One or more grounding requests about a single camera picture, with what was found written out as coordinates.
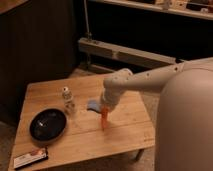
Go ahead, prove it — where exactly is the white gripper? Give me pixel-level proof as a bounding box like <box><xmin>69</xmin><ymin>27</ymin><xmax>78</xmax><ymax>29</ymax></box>
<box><xmin>100</xmin><ymin>89</ymin><xmax>120</xmax><ymax>112</ymax></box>

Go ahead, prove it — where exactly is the orange carrot-shaped pepper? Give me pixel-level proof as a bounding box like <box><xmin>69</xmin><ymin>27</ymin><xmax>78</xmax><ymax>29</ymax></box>
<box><xmin>101</xmin><ymin>106</ymin><xmax>108</xmax><ymax>130</ymax></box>

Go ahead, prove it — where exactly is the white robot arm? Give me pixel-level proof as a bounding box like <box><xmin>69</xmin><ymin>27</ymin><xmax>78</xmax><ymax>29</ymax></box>
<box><xmin>101</xmin><ymin>57</ymin><xmax>213</xmax><ymax>171</ymax></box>

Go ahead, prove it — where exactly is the black ceramic bowl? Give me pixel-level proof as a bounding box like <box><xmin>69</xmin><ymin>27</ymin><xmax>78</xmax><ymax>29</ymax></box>
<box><xmin>29</xmin><ymin>108</ymin><xmax>67</xmax><ymax>141</ymax></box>

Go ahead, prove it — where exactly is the blue sponge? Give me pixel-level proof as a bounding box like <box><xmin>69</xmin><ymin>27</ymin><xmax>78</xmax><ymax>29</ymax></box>
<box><xmin>87</xmin><ymin>99</ymin><xmax>101</xmax><ymax>112</ymax></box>

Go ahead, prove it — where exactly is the wooden table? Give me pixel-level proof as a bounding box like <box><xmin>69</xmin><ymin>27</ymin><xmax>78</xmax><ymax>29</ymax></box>
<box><xmin>12</xmin><ymin>75</ymin><xmax>155</xmax><ymax>171</ymax></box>

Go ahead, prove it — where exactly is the small clear plastic bottle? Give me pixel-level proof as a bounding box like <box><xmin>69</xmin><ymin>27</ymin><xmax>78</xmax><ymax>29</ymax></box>
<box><xmin>62</xmin><ymin>87</ymin><xmax>75</xmax><ymax>114</ymax></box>

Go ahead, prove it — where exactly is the grey baseboard heater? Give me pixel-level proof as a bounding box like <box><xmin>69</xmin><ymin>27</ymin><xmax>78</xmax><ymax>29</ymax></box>
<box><xmin>78</xmin><ymin>37</ymin><xmax>176</xmax><ymax>68</ymax></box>

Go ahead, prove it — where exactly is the metal pole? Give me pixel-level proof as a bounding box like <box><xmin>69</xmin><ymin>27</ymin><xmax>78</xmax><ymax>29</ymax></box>
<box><xmin>83</xmin><ymin>0</ymin><xmax>92</xmax><ymax>40</ymax></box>

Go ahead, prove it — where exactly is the black and white snack package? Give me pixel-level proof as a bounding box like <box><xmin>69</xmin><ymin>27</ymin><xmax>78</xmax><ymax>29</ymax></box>
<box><xmin>13</xmin><ymin>148</ymin><xmax>48</xmax><ymax>170</ymax></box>

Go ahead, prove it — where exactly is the cluttered wall shelf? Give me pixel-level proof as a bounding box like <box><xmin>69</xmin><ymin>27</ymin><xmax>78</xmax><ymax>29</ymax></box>
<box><xmin>89</xmin><ymin>0</ymin><xmax>213</xmax><ymax>21</ymax></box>

